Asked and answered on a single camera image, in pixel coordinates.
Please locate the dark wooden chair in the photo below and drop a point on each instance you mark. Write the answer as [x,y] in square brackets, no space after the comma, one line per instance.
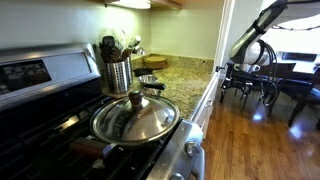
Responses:
[303,95]

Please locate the black spatula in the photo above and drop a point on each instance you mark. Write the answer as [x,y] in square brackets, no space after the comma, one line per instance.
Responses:
[108,43]

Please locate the black door hinge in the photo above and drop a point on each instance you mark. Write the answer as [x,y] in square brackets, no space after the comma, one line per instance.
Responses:
[218,68]

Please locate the stainless steel gas stove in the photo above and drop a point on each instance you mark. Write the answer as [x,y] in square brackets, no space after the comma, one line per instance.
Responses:
[33,73]

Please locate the dark wooden spoon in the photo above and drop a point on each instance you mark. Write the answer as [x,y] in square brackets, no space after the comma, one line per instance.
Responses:
[116,55]

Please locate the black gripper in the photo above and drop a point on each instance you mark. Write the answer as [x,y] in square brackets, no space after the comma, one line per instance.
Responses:
[249,79]

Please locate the dark wooden dining table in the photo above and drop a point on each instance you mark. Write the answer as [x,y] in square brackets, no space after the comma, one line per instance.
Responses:
[290,70]

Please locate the steel lid wooden knob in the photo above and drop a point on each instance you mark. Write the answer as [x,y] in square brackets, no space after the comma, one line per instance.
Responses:
[140,120]

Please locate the white door frame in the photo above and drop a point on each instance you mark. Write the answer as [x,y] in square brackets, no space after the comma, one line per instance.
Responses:
[223,33]

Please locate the small steel cup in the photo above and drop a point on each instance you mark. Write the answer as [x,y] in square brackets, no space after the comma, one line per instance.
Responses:
[147,79]

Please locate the steel stove knob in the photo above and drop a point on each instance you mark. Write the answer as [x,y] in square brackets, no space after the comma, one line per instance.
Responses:
[176,176]
[190,147]

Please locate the wooden bowl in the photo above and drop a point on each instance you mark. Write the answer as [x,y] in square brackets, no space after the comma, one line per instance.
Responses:
[155,61]

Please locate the under-cabinet light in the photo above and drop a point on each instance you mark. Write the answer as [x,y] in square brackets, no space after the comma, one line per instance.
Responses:
[133,4]

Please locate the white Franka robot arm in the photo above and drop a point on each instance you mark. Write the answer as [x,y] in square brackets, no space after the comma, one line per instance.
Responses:
[256,53]

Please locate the small black skillet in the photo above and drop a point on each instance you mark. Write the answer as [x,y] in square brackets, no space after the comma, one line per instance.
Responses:
[143,71]

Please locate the steel utensil holder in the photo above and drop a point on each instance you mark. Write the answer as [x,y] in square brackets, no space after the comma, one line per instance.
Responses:
[130,70]
[116,78]

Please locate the wooden upper cabinet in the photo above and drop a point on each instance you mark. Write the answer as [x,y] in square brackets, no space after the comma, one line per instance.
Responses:
[170,2]

